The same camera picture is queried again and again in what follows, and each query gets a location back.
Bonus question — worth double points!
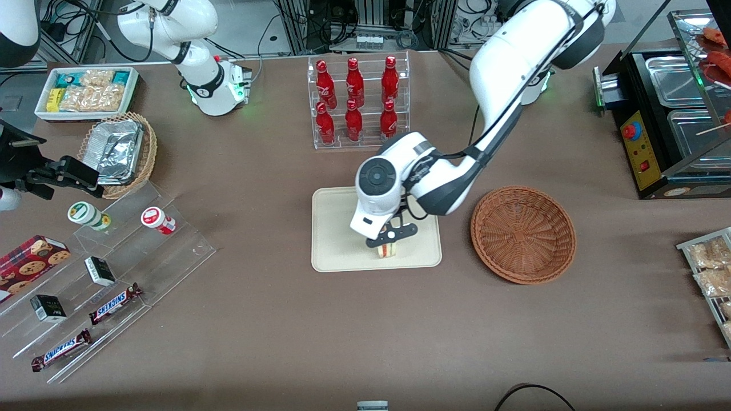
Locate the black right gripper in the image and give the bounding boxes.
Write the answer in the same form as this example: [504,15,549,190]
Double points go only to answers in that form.
[0,119,106,199]

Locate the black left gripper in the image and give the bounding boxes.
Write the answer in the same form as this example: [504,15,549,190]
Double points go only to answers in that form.
[365,223,418,257]

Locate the cream rectangular tray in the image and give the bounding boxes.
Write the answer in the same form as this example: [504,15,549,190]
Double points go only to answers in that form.
[311,183,443,273]

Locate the tan wicker basket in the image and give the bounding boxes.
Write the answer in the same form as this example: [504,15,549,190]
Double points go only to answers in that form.
[77,112,158,200]

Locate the brown round wicker basket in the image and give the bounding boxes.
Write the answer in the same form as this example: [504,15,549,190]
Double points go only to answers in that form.
[470,186,577,285]

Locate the tray of packaged pastries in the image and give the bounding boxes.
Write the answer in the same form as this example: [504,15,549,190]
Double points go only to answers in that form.
[676,227,731,349]

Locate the green lid white bottle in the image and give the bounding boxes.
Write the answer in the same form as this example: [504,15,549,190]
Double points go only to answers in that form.
[67,202,113,232]

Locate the silver foil containers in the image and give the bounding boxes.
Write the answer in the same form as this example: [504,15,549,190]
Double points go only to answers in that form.
[90,119,144,186]

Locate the white snack bin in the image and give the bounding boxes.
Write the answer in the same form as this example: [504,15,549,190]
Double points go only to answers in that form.
[34,66,140,122]

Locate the red lid white bottle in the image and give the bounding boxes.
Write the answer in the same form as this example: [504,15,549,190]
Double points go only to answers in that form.
[141,207,177,236]

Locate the large clear cracker bag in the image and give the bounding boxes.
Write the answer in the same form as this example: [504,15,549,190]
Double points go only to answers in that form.
[59,84,125,112]

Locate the small black box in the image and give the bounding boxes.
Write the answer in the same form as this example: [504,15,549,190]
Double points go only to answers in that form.
[84,256,117,287]
[30,295,68,324]

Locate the red cookie box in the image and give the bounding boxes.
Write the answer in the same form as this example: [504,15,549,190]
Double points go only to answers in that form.
[0,235,71,304]

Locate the small clear cracker bag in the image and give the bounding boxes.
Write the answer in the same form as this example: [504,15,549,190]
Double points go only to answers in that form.
[80,69,115,88]

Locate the clear acrylic stepped shelf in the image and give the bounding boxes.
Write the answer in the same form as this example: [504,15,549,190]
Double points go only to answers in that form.
[0,182,217,385]

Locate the red cola bottle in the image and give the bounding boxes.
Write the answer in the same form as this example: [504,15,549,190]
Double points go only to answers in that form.
[379,100,399,141]
[315,59,338,109]
[381,55,400,105]
[344,99,364,143]
[345,57,366,108]
[315,102,336,145]

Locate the snickers bar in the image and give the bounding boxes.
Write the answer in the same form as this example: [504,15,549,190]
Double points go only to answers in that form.
[89,283,144,326]
[31,328,93,373]

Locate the clear acrylic bottle rack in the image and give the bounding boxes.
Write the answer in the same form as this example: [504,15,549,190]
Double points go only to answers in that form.
[307,50,411,151]

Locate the black food warmer machine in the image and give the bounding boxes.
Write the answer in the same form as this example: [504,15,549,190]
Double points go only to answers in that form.
[593,9,731,200]

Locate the steel warmer pan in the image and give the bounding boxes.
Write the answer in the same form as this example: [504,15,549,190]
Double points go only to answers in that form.
[644,55,708,109]
[666,108,731,159]

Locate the red sausage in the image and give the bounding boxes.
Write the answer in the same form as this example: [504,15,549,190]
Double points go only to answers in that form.
[701,27,731,49]

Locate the black floor cable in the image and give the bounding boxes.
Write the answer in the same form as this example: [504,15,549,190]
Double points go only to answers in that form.
[493,383,577,411]

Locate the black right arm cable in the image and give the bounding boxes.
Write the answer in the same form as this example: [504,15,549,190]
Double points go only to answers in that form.
[204,10,286,86]

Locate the aluminium equipment frame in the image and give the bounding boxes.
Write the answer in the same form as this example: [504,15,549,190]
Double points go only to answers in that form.
[273,0,459,55]

